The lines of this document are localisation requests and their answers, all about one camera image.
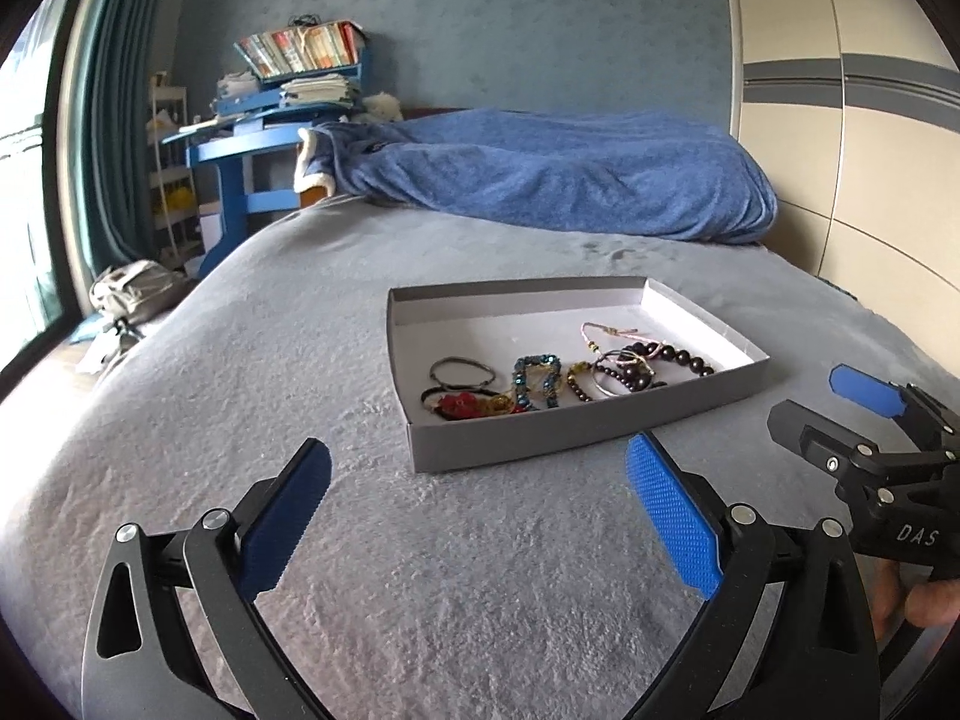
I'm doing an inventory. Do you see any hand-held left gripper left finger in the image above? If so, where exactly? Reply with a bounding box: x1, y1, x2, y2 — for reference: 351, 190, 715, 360
81, 436, 335, 720

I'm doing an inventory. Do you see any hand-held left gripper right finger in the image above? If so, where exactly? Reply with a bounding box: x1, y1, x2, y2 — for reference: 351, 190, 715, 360
625, 431, 883, 720

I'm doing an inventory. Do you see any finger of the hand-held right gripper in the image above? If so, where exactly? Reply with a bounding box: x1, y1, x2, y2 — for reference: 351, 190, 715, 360
766, 399, 902, 497
829, 363, 960, 458

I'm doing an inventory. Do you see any silver metal bangle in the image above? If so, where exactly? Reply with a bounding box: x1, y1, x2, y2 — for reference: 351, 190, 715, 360
592, 360, 655, 401

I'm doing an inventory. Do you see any large dark bead bracelet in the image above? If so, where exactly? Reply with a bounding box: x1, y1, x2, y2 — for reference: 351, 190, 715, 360
622, 341, 718, 378

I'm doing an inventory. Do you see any pink cord bracelet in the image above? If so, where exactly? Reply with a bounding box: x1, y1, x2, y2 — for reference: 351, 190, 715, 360
580, 320, 662, 350

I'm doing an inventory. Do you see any black hair tie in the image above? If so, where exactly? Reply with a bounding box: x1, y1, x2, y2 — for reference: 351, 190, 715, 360
429, 356, 497, 392

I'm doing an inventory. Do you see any grey cardboard box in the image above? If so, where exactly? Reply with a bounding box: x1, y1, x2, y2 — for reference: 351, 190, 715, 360
386, 275, 773, 475

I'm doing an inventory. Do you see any person's right hand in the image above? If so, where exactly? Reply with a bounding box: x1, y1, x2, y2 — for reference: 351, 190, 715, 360
873, 562, 960, 643

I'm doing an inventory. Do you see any grey bed sheet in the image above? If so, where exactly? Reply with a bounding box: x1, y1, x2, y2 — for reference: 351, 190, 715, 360
0, 195, 960, 720

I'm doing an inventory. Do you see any beige wardrobe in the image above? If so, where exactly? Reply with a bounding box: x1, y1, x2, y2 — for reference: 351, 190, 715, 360
718, 0, 960, 317

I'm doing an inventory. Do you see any grey bag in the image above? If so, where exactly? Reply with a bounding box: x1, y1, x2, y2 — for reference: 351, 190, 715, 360
88, 259, 193, 324

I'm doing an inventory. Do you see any blue desk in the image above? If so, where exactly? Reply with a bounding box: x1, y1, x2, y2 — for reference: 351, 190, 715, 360
161, 115, 355, 280

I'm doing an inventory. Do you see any blue fleece blanket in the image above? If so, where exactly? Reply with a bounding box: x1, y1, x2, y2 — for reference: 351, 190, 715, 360
296, 108, 780, 245

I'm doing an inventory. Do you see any window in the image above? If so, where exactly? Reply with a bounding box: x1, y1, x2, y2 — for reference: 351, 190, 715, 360
0, 0, 85, 362

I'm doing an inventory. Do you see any white plush toy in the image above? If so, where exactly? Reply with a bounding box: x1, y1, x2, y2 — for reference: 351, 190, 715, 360
352, 90, 407, 123

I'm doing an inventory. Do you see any stack of papers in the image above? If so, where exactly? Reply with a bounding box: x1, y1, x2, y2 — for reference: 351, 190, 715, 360
280, 73, 362, 108

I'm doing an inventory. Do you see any white shelf rack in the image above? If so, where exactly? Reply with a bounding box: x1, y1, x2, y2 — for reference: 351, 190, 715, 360
146, 73, 208, 265

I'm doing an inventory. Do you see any teal curtain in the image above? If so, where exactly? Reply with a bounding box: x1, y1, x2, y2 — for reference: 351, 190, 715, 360
73, 0, 190, 265

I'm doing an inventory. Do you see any row of books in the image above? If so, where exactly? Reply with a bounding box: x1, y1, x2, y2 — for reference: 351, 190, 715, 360
233, 18, 370, 80

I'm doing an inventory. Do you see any small dark bead bracelet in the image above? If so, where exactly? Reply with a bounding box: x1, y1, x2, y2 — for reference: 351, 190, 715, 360
570, 364, 640, 403

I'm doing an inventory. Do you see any red flower bracelet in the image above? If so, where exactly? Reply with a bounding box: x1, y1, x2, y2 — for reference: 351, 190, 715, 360
419, 385, 482, 415

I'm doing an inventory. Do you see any red bead bracelet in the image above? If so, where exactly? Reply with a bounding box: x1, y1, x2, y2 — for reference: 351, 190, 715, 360
435, 391, 485, 422

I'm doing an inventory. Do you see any blue sequin bracelet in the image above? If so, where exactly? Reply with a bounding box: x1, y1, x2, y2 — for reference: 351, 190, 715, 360
511, 353, 563, 413

